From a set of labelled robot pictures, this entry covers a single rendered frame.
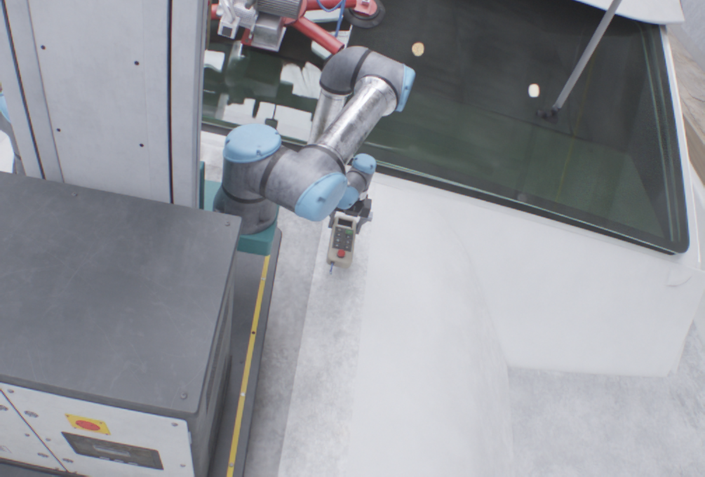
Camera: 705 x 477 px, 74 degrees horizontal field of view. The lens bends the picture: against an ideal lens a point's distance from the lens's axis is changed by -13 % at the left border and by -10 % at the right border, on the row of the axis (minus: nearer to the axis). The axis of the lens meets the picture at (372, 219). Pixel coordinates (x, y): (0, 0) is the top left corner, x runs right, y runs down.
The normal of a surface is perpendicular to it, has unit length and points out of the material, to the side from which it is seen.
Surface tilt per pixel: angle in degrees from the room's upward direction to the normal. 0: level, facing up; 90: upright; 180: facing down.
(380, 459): 8
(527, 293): 58
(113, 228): 0
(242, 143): 7
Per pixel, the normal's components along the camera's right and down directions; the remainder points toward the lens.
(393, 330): 0.41, -0.61
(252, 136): 0.13, -0.71
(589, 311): 0.13, 0.27
